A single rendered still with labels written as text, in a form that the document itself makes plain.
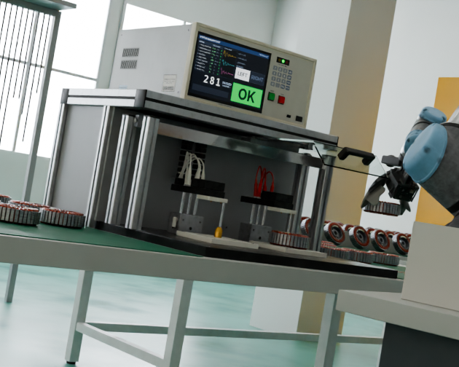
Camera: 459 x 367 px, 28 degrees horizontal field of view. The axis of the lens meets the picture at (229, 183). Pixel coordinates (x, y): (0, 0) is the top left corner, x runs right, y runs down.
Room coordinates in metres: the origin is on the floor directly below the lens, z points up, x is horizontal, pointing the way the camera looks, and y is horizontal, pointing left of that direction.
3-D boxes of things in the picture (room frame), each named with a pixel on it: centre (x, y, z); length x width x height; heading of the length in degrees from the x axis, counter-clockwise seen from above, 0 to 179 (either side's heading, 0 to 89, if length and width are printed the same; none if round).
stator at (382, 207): (2.68, -0.45, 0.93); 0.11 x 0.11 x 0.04
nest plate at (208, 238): (2.30, 0.01, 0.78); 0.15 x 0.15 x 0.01; 38
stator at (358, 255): (2.97, -0.45, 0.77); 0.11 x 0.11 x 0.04
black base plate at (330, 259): (2.39, -0.08, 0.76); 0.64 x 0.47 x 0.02; 128
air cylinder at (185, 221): (2.42, 0.10, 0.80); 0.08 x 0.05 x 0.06; 128
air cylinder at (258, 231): (2.57, -0.09, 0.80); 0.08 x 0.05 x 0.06; 128
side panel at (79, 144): (2.49, 0.42, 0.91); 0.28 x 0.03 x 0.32; 38
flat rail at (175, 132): (2.46, -0.03, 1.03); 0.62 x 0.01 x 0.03; 128
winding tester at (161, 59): (2.64, 0.10, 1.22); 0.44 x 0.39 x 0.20; 128
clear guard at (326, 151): (2.49, -0.22, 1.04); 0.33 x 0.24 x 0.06; 38
